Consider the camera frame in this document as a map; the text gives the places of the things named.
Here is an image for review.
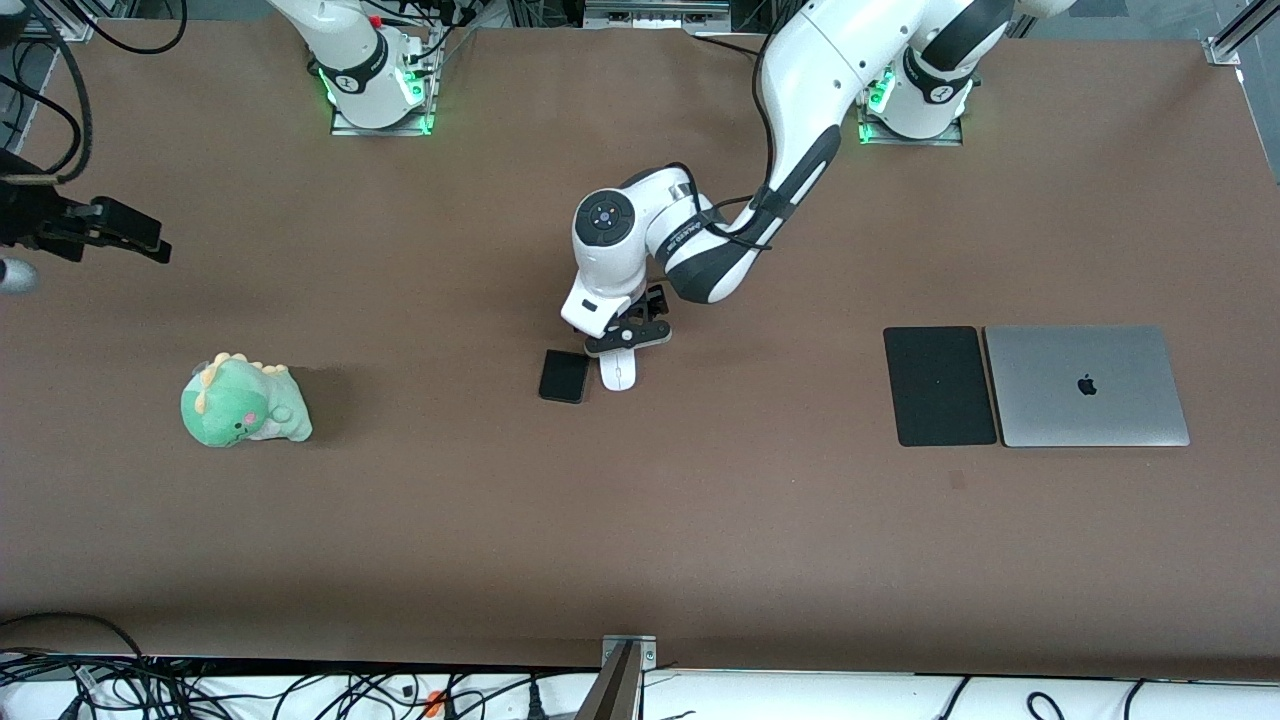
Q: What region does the white computer mouse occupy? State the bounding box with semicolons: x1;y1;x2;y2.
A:
598;348;641;393

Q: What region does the black smartphone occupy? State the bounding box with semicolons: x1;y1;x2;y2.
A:
538;348;591;405

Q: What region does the black rectangular mouse pad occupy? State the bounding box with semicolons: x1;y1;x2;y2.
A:
882;326;999;448

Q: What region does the green dinosaur plush toy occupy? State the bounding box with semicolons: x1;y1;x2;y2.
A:
180;351;314;449

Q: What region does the silver closed laptop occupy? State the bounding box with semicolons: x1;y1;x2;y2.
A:
984;324;1192;449

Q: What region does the aluminium corner extrusion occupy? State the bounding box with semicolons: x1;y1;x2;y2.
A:
1205;0;1280;67

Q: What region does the thick black hanging cable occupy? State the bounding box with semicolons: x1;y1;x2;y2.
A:
0;0;96;187

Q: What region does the aluminium frame with cables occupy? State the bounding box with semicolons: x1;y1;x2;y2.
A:
0;0;98;43

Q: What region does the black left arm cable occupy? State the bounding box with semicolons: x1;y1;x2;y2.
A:
665;58;783;253

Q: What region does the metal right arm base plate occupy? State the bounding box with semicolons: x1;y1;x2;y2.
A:
330;105;437;137

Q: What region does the black cable on table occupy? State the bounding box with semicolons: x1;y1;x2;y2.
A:
690;33;769;59

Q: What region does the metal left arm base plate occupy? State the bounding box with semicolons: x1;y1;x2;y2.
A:
857;118;966;148

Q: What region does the black looping floor cable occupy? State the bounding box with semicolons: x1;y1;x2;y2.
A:
0;611;151;691

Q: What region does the metal table edge bracket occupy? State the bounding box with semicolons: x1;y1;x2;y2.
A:
600;634;658;720

